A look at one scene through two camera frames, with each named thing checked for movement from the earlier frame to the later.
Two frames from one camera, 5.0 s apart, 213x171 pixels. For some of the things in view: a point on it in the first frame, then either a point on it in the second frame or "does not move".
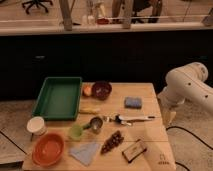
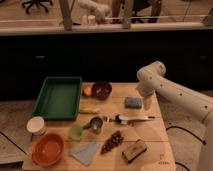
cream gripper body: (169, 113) → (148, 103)
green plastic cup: (75, 132) does not move
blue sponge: (133, 102) does not move
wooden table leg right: (125, 12) does not move
